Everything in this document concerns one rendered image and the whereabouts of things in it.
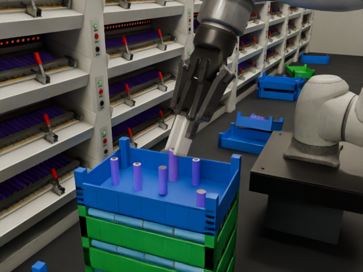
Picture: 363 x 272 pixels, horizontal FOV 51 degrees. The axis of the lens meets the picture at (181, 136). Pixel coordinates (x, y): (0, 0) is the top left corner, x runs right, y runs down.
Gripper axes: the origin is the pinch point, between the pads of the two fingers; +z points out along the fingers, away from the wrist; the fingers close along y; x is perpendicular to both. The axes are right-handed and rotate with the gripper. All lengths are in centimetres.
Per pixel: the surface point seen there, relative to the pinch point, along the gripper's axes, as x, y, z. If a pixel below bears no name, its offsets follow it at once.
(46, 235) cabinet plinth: -14, 61, 53
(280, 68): -267, 180, -67
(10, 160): 8, 56, 26
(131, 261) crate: -3.6, 5.5, 29.0
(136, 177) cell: -3.1, 12.5, 12.9
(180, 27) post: -67, 98, -39
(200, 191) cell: -4.9, -4.7, 8.7
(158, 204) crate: -0.2, -0.1, 13.8
